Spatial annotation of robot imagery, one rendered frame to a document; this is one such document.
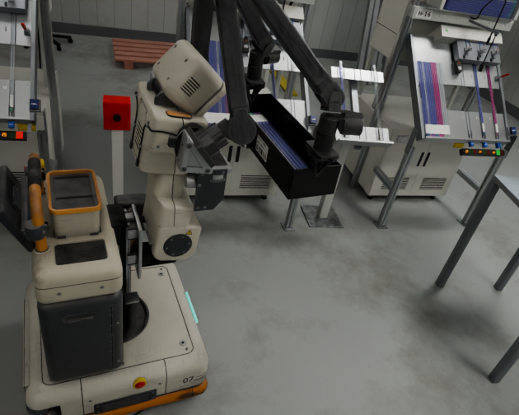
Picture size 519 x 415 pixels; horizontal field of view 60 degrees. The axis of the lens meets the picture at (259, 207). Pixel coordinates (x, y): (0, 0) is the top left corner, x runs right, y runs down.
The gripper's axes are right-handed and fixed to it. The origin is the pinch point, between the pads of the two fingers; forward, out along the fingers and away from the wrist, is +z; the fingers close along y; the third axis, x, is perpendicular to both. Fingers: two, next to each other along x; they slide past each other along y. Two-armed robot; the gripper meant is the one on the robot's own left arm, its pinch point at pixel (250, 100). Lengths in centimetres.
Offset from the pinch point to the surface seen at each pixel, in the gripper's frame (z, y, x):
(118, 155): 64, 72, 44
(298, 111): 32, 53, -56
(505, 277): 102, -40, -171
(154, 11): 79, 439, -52
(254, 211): 112, 66, -45
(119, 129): 47, 70, 43
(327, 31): 84, 407, -288
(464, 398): 112, -94, -91
